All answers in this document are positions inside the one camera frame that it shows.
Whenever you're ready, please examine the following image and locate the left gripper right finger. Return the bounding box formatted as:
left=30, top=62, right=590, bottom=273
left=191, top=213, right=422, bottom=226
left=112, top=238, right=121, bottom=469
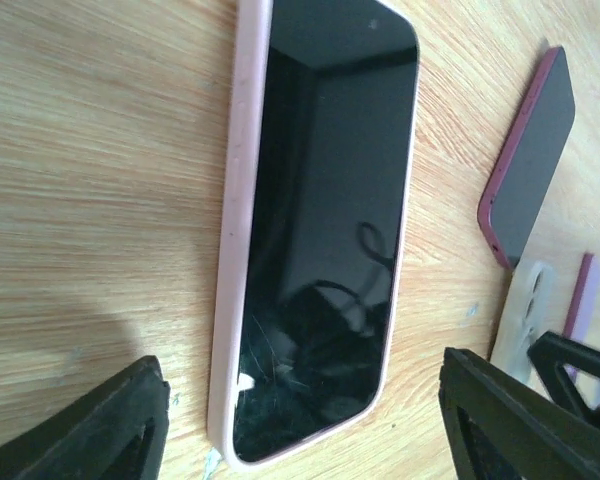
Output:
left=440, top=347, right=600, bottom=479

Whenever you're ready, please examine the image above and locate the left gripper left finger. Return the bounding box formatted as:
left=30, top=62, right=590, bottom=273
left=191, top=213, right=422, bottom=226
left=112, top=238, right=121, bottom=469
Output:
left=0, top=356, right=170, bottom=479

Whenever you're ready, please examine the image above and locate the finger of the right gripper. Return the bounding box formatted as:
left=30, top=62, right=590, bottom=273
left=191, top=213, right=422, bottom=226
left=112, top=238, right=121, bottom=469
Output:
left=527, top=331, right=600, bottom=430

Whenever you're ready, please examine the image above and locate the pink phone case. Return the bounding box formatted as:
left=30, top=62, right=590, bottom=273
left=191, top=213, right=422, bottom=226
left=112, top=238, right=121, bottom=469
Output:
left=206, top=0, right=422, bottom=474

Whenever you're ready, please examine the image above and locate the cream white phone case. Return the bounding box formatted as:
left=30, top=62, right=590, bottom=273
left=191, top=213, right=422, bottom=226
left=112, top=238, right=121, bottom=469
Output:
left=488, top=258, right=571, bottom=384

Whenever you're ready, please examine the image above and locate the dark red phone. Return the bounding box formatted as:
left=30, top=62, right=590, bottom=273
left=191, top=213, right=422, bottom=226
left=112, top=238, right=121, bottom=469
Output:
left=477, top=46, right=576, bottom=269

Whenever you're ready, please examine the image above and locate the black screen phone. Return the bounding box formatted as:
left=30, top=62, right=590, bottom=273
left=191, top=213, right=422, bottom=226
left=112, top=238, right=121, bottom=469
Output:
left=231, top=0, right=420, bottom=464

